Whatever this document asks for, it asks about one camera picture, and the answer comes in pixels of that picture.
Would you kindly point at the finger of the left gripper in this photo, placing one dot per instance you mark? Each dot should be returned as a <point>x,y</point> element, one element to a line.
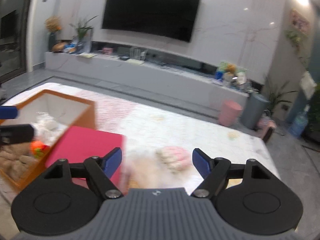
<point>8,112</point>
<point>16,134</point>

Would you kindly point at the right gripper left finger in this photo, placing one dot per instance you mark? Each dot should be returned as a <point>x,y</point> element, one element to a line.
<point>66,196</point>

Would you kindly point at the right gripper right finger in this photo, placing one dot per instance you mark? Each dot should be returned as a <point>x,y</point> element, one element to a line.
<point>247,196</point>

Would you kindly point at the clear plastic bag white filling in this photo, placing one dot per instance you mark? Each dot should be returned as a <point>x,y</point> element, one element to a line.
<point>47,129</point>

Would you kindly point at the pink white knitted pouch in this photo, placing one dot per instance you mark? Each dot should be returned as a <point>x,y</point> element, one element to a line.
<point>175,158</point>

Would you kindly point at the orange storage box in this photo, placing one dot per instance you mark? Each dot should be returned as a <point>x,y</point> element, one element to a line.
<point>22,163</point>

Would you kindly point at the red box lid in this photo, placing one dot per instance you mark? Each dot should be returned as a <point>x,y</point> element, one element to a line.
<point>83,153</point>

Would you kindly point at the pink small heater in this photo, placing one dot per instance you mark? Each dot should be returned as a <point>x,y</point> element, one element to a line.
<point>266,128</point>

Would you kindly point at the pink waste bin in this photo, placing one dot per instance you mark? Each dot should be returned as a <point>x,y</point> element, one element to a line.
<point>229,113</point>

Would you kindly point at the blue water jug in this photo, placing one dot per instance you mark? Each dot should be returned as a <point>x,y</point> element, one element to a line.
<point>299,123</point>

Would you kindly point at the grey waste bin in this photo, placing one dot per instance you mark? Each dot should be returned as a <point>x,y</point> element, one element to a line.
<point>254,108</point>

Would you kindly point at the dark vase yellow flowers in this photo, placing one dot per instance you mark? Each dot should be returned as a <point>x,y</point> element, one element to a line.
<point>53,26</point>

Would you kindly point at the floor potted green plant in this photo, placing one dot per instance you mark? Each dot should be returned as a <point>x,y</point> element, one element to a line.
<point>275,94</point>

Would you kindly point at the green plant glass vase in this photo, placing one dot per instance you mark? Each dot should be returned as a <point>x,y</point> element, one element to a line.
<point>82,29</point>

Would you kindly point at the white pink lace tablecloth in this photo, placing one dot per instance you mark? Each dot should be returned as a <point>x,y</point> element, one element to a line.
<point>146,129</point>

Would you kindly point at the plush toys pile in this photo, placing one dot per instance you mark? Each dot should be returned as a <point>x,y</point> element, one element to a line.
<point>230,74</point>

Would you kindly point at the grey marble TV console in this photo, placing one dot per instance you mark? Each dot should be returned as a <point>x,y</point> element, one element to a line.
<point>169,86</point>

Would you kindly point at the framed wall picture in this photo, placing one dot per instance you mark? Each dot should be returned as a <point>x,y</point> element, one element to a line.
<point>299,22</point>

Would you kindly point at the black wall television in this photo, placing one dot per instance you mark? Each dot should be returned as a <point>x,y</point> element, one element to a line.
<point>169,18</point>

